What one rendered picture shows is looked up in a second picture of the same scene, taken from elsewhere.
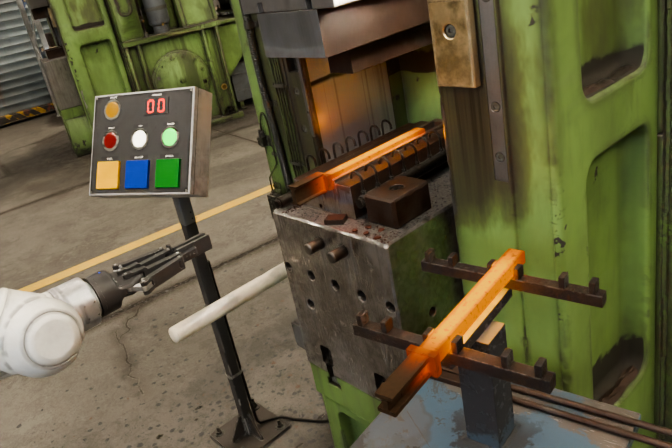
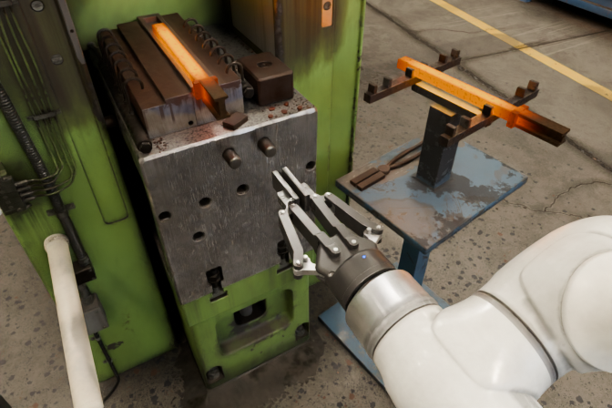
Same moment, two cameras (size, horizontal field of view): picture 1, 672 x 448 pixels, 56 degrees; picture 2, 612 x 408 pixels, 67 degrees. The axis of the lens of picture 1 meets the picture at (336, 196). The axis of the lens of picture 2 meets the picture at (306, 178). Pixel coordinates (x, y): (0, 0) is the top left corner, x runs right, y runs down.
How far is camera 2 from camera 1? 1.26 m
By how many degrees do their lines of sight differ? 69
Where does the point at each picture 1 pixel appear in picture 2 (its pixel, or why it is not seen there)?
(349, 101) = not seen: hidden behind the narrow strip
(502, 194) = (326, 37)
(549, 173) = (360, 6)
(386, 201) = (287, 74)
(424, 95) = not seen: outside the picture
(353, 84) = not seen: outside the picture
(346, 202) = (233, 99)
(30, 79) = not seen: outside the picture
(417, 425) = (413, 207)
